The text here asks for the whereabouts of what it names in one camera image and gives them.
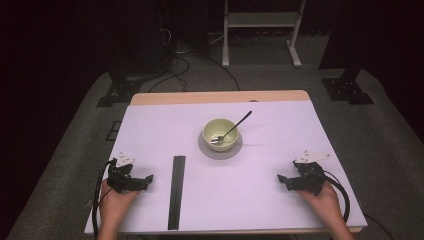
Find black bar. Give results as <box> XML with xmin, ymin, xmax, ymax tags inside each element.
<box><xmin>167</xmin><ymin>155</ymin><xmax>187</xmax><ymax>231</ymax></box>

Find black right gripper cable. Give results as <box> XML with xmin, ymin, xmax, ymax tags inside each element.
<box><xmin>318</xmin><ymin>169</ymin><xmax>352</xmax><ymax>224</ymax></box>

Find pale green bowl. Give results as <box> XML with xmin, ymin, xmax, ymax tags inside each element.
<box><xmin>202</xmin><ymin>118</ymin><xmax>240</xmax><ymax>153</ymax></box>

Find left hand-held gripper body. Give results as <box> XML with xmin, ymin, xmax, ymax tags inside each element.
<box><xmin>106</xmin><ymin>151</ymin><xmax>143</xmax><ymax>194</ymax></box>

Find white metal stand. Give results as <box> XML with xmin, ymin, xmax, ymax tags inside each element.
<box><xmin>221</xmin><ymin>0</ymin><xmax>308</xmax><ymax>69</ymax></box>

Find person's right hand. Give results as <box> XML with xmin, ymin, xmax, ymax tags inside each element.
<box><xmin>296</xmin><ymin>181</ymin><xmax>345</xmax><ymax>225</ymax></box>

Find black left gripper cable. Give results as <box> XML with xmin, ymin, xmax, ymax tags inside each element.
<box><xmin>91</xmin><ymin>159</ymin><xmax>116</xmax><ymax>240</ymax></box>

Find thin black cable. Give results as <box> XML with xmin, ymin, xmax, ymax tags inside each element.
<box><xmin>362</xmin><ymin>212</ymin><xmax>397</xmax><ymax>240</ymax></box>

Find person's left hand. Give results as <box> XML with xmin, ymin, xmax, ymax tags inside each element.
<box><xmin>99</xmin><ymin>179</ymin><xmax>140</xmax><ymax>228</ymax></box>

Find dark cabinet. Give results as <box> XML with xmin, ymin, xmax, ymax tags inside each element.
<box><xmin>108</xmin><ymin>0</ymin><xmax>169</xmax><ymax>81</ymax></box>

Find black floor cable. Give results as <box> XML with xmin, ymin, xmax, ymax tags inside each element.
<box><xmin>147</xmin><ymin>55</ymin><xmax>192</xmax><ymax>94</ymax></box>
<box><xmin>199</xmin><ymin>54</ymin><xmax>241</xmax><ymax>92</ymax></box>

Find white table mat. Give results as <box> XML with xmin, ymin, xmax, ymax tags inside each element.
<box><xmin>83</xmin><ymin>100</ymin><xmax>369</xmax><ymax>235</ymax></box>

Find black-handled silver fork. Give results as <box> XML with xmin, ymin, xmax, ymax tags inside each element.
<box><xmin>210</xmin><ymin>110</ymin><xmax>254</xmax><ymax>146</ymax></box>

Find black floor outlet frame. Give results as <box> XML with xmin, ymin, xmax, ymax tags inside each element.
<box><xmin>105</xmin><ymin>120</ymin><xmax>123</xmax><ymax>142</ymax></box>

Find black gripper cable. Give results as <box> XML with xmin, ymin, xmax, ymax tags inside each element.
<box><xmin>318</xmin><ymin>169</ymin><xmax>352</xmax><ymax>224</ymax></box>
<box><xmin>91</xmin><ymin>159</ymin><xmax>116</xmax><ymax>240</ymax></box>

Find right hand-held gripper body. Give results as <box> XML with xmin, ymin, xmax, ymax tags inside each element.
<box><xmin>292</xmin><ymin>149</ymin><xmax>332</xmax><ymax>197</ymax></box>

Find wooden table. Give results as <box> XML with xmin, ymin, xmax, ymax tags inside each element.
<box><xmin>83</xmin><ymin>89</ymin><xmax>368</xmax><ymax>235</ymax></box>

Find grey round coaster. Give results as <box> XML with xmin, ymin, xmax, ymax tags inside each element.
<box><xmin>197</xmin><ymin>131</ymin><xmax>244</xmax><ymax>161</ymax></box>

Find black stand base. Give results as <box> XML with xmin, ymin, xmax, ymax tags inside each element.
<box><xmin>96</xmin><ymin>79</ymin><xmax>143</xmax><ymax>108</ymax></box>
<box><xmin>321</xmin><ymin>68</ymin><xmax>375</xmax><ymax>106</ymax></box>

